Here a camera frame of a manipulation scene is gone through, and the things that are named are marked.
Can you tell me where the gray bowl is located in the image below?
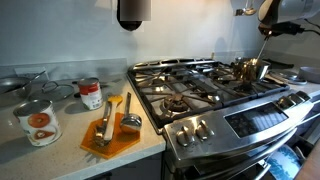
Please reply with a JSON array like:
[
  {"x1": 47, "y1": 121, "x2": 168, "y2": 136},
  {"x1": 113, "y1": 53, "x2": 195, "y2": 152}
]
[{"x1": 297, "y1": 65, "x2": 320, "y2": 85}]

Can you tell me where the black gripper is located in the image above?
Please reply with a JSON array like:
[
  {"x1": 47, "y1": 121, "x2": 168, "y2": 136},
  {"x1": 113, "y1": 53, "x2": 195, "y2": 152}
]
[{"x1": 258, "y1": 21, "x2": 304, "y2": 38}]

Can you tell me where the blue white towel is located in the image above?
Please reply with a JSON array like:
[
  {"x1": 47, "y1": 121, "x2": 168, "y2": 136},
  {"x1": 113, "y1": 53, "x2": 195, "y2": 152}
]
[{"x1": 265, "y1": 144, "x2": 304, "y2": 180}]

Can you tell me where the tomato print can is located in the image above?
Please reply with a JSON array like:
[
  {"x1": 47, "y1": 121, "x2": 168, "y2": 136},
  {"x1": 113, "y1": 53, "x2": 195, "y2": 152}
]
[{"x1": 12, "y1": 98, "x2": 64, "y2": 148}]

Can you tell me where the silver range knob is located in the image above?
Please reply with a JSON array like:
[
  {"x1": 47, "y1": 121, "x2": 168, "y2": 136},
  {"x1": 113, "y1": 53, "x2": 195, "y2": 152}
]
[
  {"x1": 175, "y1": 125, "x2": 195, "y2": 148},
  {"x1": 288, "y1": 92, "x2": 305, "y2": 105},
  {"x1": 276, "y1": 95, "x2": 295, "y2": 110},
  {"x1": 296, "y1": 90, "x2": 312, "y2": 102},
  {"x1": 194, "y1": 119, "x2": 215, "y2": 142}
]

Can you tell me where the red white soup can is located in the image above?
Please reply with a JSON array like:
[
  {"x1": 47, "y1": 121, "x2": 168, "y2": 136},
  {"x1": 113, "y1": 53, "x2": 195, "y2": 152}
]
[{"x1": 77, "y1": 77, "x2": 105, "y2": 111}]

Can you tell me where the stainless steel gas range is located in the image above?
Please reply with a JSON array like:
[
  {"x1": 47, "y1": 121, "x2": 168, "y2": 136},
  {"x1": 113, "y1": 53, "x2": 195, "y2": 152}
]
[{"x1": 126, "y1": 57, "x2": 320, "y2": 180}]

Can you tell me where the silver hanging ladle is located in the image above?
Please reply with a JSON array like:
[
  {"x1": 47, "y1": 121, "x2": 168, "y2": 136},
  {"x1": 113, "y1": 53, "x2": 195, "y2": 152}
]
[{"x1": 234, "y1": 0, "x2": 258, "y2": 17}]

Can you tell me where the silver measuring cup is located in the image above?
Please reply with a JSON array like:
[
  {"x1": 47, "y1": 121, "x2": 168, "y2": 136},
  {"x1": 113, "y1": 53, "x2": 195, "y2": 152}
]
[{"x1": 119, "y1": 91, "x2": 144, "y2": 135}]

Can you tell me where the wooden table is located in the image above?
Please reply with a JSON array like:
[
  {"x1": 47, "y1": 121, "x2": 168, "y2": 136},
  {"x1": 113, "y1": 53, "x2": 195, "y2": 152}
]
[{"x1": 294, "y1": 138, "x2": 320, "y2": 180}]

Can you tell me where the glass pot lid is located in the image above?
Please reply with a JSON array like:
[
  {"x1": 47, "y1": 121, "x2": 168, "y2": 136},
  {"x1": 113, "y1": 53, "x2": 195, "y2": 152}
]
[{"x1": 29, "y1": 80, "x2": 76, "y2": 103}]

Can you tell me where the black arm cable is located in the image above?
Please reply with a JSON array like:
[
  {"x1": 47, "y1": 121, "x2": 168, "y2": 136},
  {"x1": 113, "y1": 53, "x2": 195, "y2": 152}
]
[{"x1": 300, "y1": 18, "x2": 320, "y2": 37}]

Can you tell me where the silver pot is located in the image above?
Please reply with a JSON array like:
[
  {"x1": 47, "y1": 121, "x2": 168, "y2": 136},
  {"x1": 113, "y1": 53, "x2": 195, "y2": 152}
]
[{"x1": 232, "y1": 57, "x2": 272, "y2": 83}]

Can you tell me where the orange hexagonal trivet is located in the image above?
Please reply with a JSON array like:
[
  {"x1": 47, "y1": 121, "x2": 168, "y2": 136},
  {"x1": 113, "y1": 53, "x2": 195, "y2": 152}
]
[{"x1": 79, "y1": 111, "x2": 142, "y2": 160}]

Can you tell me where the yellow handled utensil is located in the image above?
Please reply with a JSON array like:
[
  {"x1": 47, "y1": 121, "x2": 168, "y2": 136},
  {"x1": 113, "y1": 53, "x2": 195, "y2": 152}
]
[{"x1": 102, "y1": 94, "x2": 124, "y2": 142}]

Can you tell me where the wooden-handled utensil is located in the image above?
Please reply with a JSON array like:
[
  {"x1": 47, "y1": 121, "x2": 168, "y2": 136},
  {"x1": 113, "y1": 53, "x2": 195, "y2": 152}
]
[{"x1": 93, "y1": 99, "x2": 113, "y2": 148}]

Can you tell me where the silver utensil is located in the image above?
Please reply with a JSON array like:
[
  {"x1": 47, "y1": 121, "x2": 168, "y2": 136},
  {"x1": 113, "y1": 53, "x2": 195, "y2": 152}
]
[{"x1": 253, "y1": 33, "x2": 272, "y2": 67}]

